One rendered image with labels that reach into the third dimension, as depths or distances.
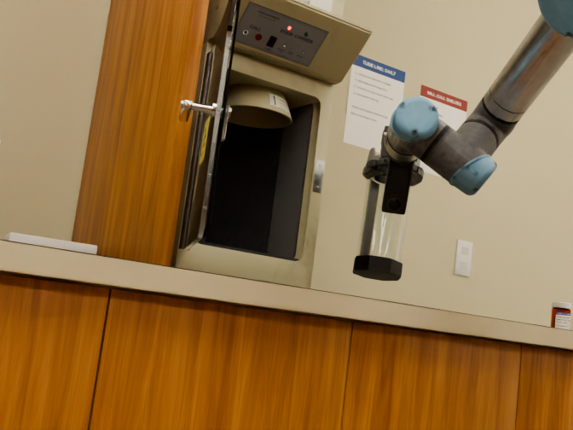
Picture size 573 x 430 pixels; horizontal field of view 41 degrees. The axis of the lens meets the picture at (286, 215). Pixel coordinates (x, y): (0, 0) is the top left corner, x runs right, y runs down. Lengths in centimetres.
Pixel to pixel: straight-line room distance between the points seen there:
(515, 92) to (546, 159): 158
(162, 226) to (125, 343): 29
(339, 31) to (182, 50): 35
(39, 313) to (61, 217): 76
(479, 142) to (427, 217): 114
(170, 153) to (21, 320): 45
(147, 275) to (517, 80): 67
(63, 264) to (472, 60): 188
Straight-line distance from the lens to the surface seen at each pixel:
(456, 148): 131
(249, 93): 164
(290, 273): 161
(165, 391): 119
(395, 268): 154
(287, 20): 157
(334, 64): 167
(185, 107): 123
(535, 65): 130
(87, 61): 193
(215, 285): 118
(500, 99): 136
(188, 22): 147
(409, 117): 129
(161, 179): 140
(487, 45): 276
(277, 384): 129
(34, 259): 108
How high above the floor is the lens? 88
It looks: 8 degrees up
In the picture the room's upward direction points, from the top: 7 degrees clockwise
